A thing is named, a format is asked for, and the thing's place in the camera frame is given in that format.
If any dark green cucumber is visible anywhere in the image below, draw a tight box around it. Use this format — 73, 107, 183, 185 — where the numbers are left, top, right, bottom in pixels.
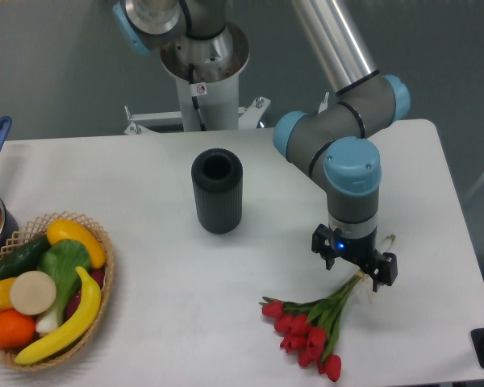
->
0, 235, 51, 281

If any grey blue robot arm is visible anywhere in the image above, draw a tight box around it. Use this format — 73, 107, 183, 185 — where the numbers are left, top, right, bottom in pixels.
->
113, 1, 411, 286

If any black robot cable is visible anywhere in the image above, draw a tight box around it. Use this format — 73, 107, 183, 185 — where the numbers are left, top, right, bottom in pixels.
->
187, 63, 207, 132

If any dark red vegetable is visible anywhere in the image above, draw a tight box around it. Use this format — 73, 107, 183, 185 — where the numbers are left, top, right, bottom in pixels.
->
65, 268, 105, 321

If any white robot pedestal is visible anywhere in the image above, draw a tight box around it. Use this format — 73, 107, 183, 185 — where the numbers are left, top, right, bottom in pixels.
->
124, 22, 271, 135

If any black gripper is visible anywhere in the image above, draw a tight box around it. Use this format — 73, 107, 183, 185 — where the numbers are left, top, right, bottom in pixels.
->
311, 224, 397, 292

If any green bok choy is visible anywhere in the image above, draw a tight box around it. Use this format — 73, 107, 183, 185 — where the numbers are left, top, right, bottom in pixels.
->
35, 239, 90, 336

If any beige round disc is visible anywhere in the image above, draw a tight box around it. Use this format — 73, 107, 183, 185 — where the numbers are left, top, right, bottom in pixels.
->
10, 271, 56, 315

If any black ribbed vase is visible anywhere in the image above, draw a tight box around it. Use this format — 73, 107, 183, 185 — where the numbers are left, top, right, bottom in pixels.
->
191, 148, 243, 234

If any orange fruit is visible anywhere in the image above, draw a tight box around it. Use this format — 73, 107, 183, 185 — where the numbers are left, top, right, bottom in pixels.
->
0, 310, 35, 349

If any woven wicker basket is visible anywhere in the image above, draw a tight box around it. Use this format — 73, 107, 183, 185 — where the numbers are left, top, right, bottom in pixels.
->
0, 211, 115, 372

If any red tulip bouquet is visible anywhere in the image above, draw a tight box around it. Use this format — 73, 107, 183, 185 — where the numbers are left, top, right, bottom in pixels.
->
260, 270, 371, 382

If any yellow banana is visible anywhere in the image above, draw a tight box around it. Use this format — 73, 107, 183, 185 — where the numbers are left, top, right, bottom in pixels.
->
15, 266, 102, 366

